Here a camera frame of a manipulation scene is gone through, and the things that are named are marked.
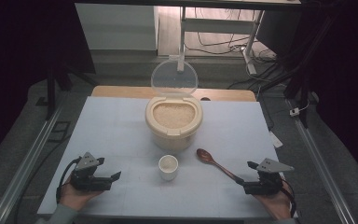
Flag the white paper tag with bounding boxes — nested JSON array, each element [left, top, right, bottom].
[[268, 131, 284, 149]]

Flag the white table cover sheet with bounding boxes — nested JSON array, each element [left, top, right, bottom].
[[36, 96, 296, 218]]

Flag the right hand-held gripper black cable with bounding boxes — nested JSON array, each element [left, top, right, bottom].
[[280, 179, 298, 218]]

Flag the hand-held gripper black cable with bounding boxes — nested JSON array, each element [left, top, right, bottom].
[[280, 179, 298, 218], [55, 157, 82, 204]]

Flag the uncooked white rice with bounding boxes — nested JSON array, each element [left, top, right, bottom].
[[152, 102, 197, 130]]

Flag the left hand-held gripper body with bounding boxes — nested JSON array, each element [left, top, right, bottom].
[[70, 151, 113, 192]]

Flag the person's left hand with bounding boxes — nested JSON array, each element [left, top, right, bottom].
[[59, 177, 104, 213]]

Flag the clear plastic container lid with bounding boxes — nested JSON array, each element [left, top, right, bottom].
[[150, 55, 200, 96]]

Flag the wooden table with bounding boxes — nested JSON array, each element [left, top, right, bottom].
[[91, 85, 257, 103]]

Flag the person's right hand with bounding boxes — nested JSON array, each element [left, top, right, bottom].
[[255, 186, 293, 221]]

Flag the white metal desk frame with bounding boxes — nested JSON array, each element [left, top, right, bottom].
[[177, 6, 266, 76]]

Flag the left hand-held gripper black cable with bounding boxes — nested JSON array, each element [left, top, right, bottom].
[[55, 157, 82, 204]]

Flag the white cup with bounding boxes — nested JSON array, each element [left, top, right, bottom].
[[158, 154, 180, 182]]

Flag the black floor cables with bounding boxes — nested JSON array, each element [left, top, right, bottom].
[[185, 7, 278, 90]]

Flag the cream plastic rice container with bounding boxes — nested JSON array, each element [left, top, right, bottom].
[[145, 94, 204, 153]]

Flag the brown wooden spoon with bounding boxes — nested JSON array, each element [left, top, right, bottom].
[[196, 147, 245, 185]]

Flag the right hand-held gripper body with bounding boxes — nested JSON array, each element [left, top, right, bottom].
[[243, 158, 296, 196]]

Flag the aluminium rail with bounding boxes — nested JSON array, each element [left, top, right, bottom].
[[0, 104, 63, 224], [287, 100, 357, 224]]

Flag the black metal stand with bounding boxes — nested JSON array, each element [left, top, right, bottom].
[[36, 60, 99, 121], [260, 18, 339, 129]]

